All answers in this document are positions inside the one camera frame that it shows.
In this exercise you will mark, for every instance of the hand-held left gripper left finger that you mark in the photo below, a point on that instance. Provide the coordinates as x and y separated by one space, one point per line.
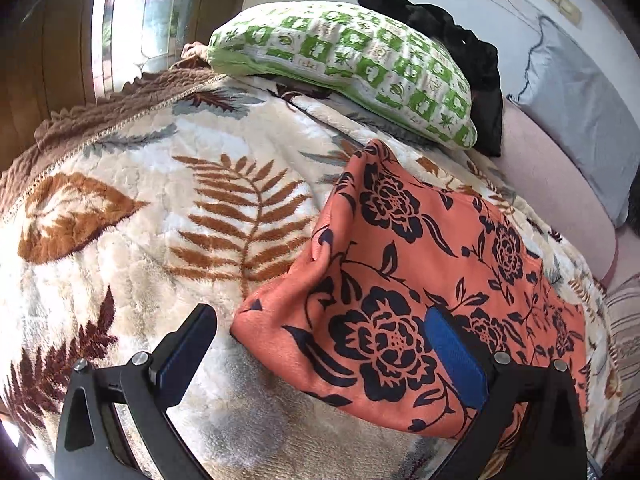
186 347

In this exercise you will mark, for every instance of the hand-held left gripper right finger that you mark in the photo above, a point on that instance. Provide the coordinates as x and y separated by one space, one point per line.
456 351

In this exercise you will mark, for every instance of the orange floral garment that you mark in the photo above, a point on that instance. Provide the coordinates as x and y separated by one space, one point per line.
425 240

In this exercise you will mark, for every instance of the leaf print fleece blanket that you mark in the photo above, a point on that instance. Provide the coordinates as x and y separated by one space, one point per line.
190 240

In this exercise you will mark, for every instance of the striped floral cushion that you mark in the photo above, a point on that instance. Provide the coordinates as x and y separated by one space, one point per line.
627 330

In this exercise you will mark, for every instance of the pink sofa backrest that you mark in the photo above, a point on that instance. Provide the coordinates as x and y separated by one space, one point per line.
545 180

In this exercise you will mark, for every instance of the brown quilted bedspread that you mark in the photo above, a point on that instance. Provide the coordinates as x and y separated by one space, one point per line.
125 102

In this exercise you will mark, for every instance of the grey-blue pillow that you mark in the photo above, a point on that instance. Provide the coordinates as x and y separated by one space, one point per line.
582 110

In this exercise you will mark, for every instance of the pink frilled cloth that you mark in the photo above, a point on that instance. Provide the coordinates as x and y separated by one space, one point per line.
194 51

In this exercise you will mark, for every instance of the black garment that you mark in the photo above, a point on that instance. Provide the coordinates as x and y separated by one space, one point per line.
470 45

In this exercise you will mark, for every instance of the green checked pillow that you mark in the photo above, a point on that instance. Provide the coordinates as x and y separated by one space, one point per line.
350 55

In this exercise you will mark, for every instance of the leaded glass door panel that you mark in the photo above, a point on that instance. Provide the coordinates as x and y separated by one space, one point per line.
140 15

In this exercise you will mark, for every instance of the beige light switches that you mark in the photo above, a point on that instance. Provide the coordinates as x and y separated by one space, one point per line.
560 2

